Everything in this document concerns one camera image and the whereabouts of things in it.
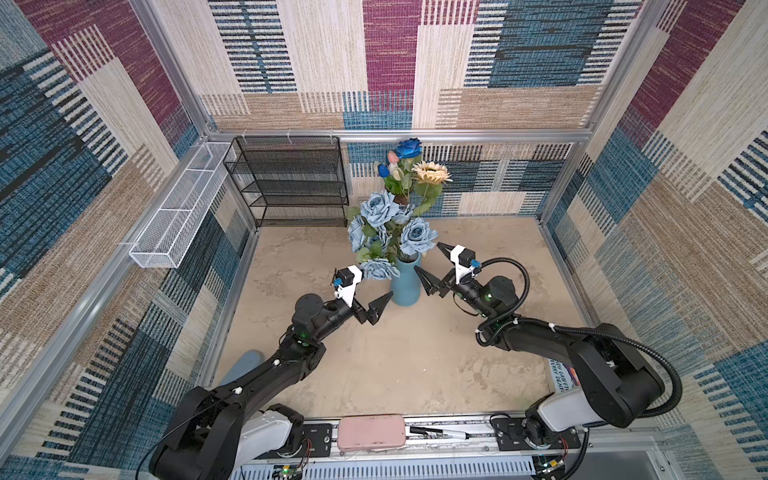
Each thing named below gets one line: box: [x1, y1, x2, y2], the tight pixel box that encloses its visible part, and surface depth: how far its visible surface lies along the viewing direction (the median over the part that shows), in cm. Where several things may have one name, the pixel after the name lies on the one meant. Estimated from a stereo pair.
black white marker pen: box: [409, 426, 470, 440], surface depth 76 cm
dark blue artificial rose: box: [396, 138, 423, 159], surface depth 79 cm
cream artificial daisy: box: [411, 160, 453, 217], surface depth 76 cm
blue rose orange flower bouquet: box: [348, 163, 453, 280], surface depth 72 cm
